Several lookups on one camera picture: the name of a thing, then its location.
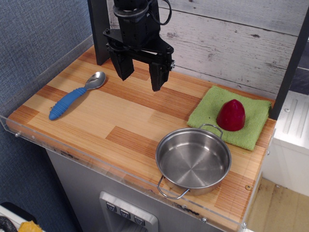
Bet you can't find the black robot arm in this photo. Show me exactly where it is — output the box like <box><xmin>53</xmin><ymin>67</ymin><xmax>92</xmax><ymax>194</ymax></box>
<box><xmin>103</xmin><ymin>0</ymin><xmax>175</xmax><ymax>91</ymax></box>

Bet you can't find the stainless steel pan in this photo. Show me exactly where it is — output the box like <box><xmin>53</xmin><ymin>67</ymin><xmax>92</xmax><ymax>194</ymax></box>
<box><xmin>155</xmin><ymin>124</ymin><xmax>232</xmax><ymax>200</ymax></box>

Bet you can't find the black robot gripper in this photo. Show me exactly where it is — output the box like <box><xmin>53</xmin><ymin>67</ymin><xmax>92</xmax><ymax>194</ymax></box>
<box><xmin>103</xmin><ymin>9</ymin><xmax>174</xmax><ymax>91</ymax></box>

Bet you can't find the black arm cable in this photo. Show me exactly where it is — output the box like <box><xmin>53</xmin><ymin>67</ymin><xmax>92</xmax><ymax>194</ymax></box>
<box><xmin>147</xmin><ymin>0</ymin><xmax>172</xmax><ymax>26</ymax></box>

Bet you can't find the dark grey vertical post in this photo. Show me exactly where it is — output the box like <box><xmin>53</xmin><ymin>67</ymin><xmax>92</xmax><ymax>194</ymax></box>
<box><xmin>87</xmin><ymin>0</ymin><xmax>110</xmax><ymax>65</ymax></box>

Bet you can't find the red toy beetroot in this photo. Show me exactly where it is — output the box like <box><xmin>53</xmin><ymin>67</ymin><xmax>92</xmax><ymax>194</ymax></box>
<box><xmin>216</xmin><ymin>99</ymin><xmax>246</xmax><ymax>131</ymax></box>

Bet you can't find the blue handled metal spoon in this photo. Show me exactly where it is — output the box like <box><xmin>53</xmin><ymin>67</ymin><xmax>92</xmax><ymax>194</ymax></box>
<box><xmin>49</xmin><ymin>71</ymin><xmax>106</xmax><ymax>120</ymax></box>

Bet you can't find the silver dispenser button panel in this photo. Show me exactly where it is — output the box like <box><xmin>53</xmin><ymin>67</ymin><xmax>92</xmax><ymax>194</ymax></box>
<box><xmin>99</xmin><ymin>191</ymin><xmax>159</xmax><ymax>232</ymax></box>

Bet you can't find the white toy appliance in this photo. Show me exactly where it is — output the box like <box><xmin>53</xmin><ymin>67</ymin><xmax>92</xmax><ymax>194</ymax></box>
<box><xmin>261</xmin><ymin>91</ymin><xmax>309</xmax><ymax>196</ymax></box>

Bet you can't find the black right frame post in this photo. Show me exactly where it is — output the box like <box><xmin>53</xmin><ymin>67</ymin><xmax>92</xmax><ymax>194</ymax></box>
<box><xmin>269</xmin><ymin>9</ymin><xmax>309</xmax><ymax>120</ymax></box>

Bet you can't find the grey toy fridge cabinet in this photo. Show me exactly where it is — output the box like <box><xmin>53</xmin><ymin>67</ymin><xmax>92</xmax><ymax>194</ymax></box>
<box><xmin>47</xmin><ymin>150</ymin><xmax>218</xmax><ymax>232</ymax></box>

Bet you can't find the black braided hose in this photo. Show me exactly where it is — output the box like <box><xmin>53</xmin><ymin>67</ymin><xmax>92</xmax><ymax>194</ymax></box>
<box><xmin>0</xmin><ymin>216</ymin><xmax>15</xmax><ymax>232</ymax></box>

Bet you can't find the yellow object at corner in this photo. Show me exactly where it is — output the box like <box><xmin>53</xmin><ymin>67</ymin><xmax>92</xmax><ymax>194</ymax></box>
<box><xmin>18</xmin><ymin>221</ymin><xmax>43</xmax><ymax>232</ymax></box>

